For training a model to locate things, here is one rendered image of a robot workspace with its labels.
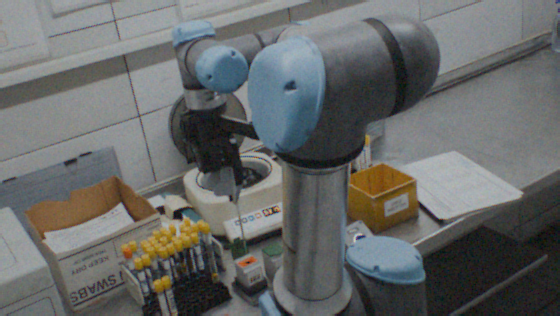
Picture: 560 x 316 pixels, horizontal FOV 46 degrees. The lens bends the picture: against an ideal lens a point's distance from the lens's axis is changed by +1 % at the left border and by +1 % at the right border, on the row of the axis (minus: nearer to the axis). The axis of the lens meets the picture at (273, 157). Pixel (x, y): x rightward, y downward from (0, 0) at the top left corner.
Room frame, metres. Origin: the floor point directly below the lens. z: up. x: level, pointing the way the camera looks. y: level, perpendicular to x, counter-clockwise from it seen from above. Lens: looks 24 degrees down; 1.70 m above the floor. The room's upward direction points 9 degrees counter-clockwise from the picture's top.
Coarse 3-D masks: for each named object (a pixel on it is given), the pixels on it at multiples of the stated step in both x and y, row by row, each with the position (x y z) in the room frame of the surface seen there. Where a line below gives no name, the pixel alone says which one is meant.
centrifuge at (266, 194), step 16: (256, 160) 1.58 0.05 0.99; (272, 160) 1.57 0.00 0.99; (192, 176) 1.55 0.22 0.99; (208, 176) 1.57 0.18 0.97; (272, 176) 1.47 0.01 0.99; (192, 192) 1.47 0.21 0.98; (208, 192) 1.44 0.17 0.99; (256, 192) 1.42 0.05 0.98; (272, 192) 1.43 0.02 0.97; (208, 208) 1.39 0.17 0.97; (224, 208) 1.39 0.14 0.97; (240, 208) 1.40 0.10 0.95; (256, 208) 1.41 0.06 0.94; (272, 208) 1.42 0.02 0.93; (224, 224) 1.38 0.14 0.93; (256, 224) 1.37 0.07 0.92; (272, 224) 1.37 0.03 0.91; (256, 240) 1.36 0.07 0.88
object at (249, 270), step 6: (240, 258) 1.18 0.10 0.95; (246, 258) 1.18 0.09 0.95; (252, 258) 1.17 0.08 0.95; (240, 264) 1.16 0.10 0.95; (246, 264) 1.15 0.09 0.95; (252, 264) 1.15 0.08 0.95; (258, 264) 1.16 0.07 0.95; (240, 270) 1.15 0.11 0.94; (246, 270) 1.14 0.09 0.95; (252, 270) 1.14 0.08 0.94; (258, 270) 1.15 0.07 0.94; (240, 276) 1.16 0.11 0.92; (246, 276) 1.14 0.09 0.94; (252, 276) 1.14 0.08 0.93; (258, 276) 1.15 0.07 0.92; (246, 282) 1.14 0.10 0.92; (252, 282) 1.14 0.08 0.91
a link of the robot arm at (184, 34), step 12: (180, 24) 1.16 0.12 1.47; (192, 24) 1.14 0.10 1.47; (204, 24) 1.13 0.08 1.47; (180, 36) 1.12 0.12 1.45; (192, 36) 1.11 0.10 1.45; (204, 36) 1.12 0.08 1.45; (180, 48) 1.12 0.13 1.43; (180, 60) 1.12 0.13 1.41; (180, 72) 1.14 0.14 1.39; (192, 84) 1.12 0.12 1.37
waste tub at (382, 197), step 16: (352, 176) 1.44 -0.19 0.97; (368, 176) 1.46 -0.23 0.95; (384, 176) 1.48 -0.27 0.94; (400, 176) 1.42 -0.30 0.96; (352, 192) 1.38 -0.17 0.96; (368, 192) 1.46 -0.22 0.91; (384, 192) 1.32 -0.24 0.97; (400, 192) 1.34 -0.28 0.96; (416, 192) 1.36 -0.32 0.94; (352, 208) 1.39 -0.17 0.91; (368, 208) 1.33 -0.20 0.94; (384, 208) 1.32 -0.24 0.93; (400, 208) 1.34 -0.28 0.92; (416, 208) 1.36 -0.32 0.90; (368, 224) 1.33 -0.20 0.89; (384, 224) 1.32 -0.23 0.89
